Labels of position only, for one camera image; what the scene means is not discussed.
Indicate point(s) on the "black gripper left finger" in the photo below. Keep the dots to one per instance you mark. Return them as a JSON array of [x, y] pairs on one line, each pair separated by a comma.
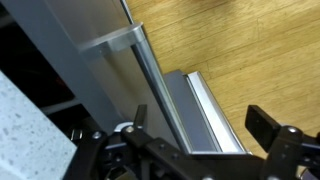
[[140, 115]]

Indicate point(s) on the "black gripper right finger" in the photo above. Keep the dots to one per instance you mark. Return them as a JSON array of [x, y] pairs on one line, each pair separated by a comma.
[[261, 126]]

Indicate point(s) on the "grey top drawer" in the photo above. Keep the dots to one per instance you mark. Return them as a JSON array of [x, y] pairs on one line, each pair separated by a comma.
[[104, 59]]

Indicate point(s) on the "grey drawer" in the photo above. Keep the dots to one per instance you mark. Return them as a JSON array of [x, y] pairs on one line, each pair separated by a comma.
[[207, 129], [104, 59]]

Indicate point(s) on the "grey lower drawer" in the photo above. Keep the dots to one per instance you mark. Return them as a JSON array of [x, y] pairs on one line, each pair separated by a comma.
[[207, 129]]

